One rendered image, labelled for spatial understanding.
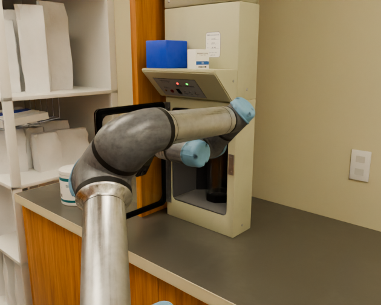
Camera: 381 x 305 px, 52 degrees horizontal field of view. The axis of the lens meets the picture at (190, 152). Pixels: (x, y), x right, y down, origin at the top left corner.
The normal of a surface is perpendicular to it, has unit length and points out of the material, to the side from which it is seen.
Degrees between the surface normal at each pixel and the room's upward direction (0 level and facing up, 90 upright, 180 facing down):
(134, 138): 74
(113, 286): 40
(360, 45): 90
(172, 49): 90
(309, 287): 0
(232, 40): 90
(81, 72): 90
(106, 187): 79
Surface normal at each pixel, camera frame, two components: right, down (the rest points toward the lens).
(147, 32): 0.75, 0.16
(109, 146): -0.27, 0.00
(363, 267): 0.00, -0.97
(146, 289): -0.66, 0.18
